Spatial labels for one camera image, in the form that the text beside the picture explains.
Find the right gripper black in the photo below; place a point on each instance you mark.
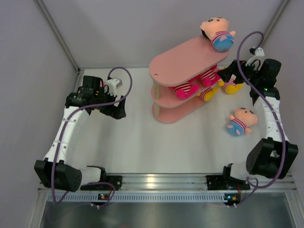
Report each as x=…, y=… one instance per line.
x=226, y=74

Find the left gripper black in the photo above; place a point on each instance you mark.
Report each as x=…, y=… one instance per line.
x=116, y=112

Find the yellow plush toy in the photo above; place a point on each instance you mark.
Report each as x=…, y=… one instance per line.
x=208, y=94
x=229, y=87
x=103, y=84

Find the pink white panda plush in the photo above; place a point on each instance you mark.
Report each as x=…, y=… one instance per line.
x=209, y=77
x=185, y=90

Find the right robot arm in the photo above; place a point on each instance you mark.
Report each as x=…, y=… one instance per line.
x=273, y=155

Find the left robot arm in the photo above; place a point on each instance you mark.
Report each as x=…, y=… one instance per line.
x=56, y=170

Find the yellow plush toy under shelf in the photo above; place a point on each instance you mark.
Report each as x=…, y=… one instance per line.
x=208, y=94

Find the pink three-tier shelf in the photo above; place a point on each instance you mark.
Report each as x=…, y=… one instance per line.
x=183, y=63

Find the boy doll on shelf top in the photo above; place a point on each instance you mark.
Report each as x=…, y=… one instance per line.
x=216, y=30

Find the boy doll blue shorts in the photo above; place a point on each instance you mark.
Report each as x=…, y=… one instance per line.
x=241, y=121

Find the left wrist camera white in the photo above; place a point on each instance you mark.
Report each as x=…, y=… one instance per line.
x=113, y=84

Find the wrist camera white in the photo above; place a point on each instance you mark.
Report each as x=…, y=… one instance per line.
x=257, y=54
x=113, y=84

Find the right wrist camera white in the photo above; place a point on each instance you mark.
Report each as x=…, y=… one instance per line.
x=257, y=54

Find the aluminium mounting rail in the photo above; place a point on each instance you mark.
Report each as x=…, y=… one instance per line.
x=189, y=181

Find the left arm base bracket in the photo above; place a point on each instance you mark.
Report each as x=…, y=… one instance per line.
x=111, y=182

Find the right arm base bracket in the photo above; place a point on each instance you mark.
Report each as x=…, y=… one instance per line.
x=219, y=182

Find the slotted cable duct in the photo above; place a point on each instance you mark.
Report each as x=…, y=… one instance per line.
x=149, y=197

